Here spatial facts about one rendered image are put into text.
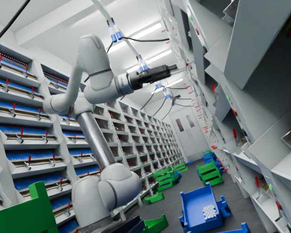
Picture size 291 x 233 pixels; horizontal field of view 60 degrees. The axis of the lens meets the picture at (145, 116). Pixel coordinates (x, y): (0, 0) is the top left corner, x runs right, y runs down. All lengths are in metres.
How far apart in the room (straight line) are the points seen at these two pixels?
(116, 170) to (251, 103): 1.01
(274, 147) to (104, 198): 0.94
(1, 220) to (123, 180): 0.97
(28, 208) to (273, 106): 0.45
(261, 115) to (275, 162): 0.08
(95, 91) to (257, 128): 0.73
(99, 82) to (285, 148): 0.77
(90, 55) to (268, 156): 0.79
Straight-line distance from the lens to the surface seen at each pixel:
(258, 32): 0.28
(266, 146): 0.48
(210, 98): 1.20
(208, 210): 1.55
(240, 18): 0.29
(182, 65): 1.03
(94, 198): 1.25
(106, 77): 1.06
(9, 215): 0.45
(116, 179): 1.35
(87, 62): 1.07
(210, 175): 2.90
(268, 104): 0.49
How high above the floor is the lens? 0.43
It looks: 11 degrees up
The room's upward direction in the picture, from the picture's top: 22 degrees counter-clockwise
